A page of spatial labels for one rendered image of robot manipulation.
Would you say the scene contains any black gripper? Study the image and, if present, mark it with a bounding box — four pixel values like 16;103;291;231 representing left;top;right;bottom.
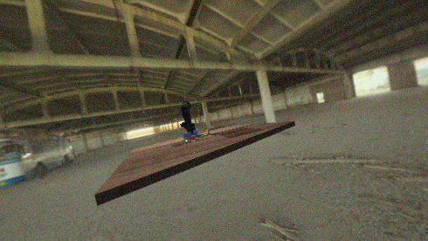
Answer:
184;118;195;134

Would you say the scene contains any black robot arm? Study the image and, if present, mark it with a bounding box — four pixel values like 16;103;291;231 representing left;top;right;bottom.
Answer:
180;100;190;127

